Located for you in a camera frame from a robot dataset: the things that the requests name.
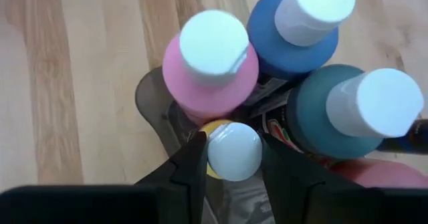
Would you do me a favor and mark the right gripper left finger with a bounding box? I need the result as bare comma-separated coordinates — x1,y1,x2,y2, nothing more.
135,132,209,224

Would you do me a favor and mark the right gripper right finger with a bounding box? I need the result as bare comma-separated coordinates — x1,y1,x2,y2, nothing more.
262,133,382,224

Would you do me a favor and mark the small yellow paint bottle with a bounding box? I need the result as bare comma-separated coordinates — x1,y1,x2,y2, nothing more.
199,118,264,182

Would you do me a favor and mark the large teal paint bottle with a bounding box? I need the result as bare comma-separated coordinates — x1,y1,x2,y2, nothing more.
262,64,425,160

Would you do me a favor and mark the grey translucent plastic bin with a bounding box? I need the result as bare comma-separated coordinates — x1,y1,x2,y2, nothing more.
134,65,428,224

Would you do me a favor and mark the large pink paint bottle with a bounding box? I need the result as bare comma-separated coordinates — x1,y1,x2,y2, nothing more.
162,9,260,126

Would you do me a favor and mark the large coral paint bottle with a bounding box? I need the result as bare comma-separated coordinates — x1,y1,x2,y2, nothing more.
329,157,428,189

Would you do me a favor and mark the large blue paint bottle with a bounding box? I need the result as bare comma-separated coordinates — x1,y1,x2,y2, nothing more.
246,0,356,82

